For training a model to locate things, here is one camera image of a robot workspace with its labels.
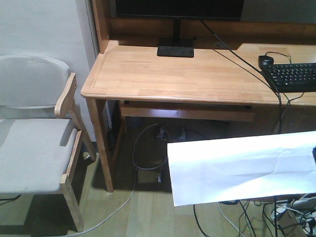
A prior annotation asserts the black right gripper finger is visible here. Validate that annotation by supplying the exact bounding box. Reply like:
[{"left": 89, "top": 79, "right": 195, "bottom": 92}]
[{"left": 312, "top": 147, "right": 316, "bottom": 163}]

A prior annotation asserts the grey floor cable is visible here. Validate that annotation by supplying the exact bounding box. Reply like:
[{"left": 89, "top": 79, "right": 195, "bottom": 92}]
[{"left": 55, "top": 123, "right": 171, "bottom": 235}]

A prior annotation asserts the wooden desk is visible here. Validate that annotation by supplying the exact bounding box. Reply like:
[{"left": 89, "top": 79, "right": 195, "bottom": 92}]
[{"left": 81, "top": 0, "right": 316, "bottom": 193}]

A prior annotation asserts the black monitor cable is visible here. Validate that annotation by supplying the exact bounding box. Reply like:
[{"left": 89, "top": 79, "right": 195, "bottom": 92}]
[{"left": 200, "top": 20, "right": 283, "bottom": 237}]

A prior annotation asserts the black computer mouse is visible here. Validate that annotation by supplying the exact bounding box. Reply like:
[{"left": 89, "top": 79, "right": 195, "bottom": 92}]
[{"left": 258, "top": 55, "right": 274, "bottom": 68}]

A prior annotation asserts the grey cushioned wooden chair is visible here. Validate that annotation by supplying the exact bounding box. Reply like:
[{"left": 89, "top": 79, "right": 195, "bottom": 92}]
[{"left": 0, "top": 55, "right": 97, "bottom": 232}]

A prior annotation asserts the white paper sheet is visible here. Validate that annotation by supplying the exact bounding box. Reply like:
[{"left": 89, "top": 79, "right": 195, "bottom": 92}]
[{"left": 167, "top": 131, "right": 316, "bottom": 206}]

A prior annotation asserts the black keyboard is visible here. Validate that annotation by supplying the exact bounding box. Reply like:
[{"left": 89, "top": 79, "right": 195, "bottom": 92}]
[{"left": 261, "top": 63, "right": 316, "bottom": 93}]

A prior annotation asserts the black computer monitor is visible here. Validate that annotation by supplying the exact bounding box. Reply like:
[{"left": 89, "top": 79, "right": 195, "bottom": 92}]
[{"left": 110, "top": 0, "right": 244, "bottom": 58}]

